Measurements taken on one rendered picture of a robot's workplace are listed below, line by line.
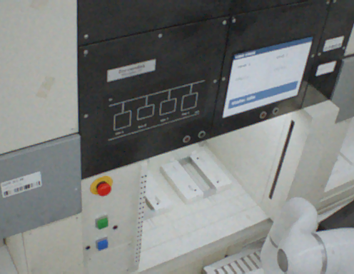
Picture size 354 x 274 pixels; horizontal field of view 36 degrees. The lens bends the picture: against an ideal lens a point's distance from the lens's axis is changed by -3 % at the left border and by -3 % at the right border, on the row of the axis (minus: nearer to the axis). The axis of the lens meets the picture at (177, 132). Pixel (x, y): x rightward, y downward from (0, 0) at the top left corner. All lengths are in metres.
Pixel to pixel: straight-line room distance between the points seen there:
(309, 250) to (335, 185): 1.16
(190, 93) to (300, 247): 0.49
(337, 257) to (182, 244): 0.86
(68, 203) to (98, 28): 0.51
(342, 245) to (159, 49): 0.61
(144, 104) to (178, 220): 0.79
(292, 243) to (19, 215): 0.68
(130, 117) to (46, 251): 0.48
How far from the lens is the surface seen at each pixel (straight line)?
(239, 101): 1.57
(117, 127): 1.37
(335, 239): 1.27
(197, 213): 2.10
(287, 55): 1.58
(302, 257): 1.22
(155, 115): 1.41
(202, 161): 2.25
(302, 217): 1.31
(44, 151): 1.31
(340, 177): 2.41
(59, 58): 1.19
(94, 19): 1.17
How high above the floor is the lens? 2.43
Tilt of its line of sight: 40 degrees down
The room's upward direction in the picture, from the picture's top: 7 degrees clockwise
